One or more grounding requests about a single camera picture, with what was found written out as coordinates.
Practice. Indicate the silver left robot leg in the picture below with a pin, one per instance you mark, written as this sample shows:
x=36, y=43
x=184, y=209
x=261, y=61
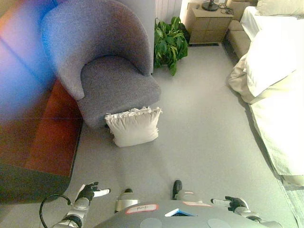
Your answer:
x=126, y=202

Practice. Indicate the silver robot leg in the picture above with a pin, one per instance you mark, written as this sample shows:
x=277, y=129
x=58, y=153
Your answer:
x=126, y=202
x=183, y=194

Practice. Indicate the white bed duvet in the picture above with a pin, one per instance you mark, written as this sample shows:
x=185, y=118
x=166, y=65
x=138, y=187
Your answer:
x=275, y=71

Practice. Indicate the beige padded bench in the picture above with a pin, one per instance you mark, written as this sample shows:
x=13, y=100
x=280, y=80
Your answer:
x=238, y=39

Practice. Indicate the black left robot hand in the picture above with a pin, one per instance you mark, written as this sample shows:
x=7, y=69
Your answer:
x=87, y=192

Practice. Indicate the black lamp base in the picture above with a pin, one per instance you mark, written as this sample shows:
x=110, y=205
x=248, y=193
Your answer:
x=210, y=6

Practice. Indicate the white fringed pillow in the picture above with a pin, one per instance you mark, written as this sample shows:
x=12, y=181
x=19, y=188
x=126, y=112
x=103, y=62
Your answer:
x=134, y=128

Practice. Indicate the grey robot torso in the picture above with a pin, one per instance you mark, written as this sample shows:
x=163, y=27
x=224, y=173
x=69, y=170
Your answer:
x=166, y=219

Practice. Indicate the green potted plant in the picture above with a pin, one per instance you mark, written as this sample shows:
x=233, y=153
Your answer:
x=169, y=45

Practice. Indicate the grey fabric armchair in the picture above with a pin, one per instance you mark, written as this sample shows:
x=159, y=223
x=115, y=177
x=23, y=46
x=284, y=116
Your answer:
x=114, y=80

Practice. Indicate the reddish brown wooden table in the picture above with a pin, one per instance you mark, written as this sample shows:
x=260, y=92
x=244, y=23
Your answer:
x=52, y=142

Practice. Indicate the beige bed pillow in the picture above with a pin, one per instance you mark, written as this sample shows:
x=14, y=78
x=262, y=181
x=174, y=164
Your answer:
x=280, y=8

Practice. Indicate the beige nightstand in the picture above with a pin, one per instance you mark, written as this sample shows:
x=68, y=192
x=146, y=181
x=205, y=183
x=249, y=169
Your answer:
x=209, y=26

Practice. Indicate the white curtain panel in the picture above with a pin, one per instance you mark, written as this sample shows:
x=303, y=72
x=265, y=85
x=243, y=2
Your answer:
x=167, y=8

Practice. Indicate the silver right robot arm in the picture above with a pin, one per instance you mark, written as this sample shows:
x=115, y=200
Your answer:
x=254, y=217

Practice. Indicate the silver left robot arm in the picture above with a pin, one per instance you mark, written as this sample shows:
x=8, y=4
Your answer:
x=76, y=210

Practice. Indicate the silver right robot leg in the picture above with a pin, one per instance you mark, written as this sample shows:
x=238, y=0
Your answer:
x=183, y=194

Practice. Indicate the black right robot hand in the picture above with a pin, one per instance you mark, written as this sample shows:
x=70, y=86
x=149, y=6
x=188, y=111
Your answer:
x=235, y=202

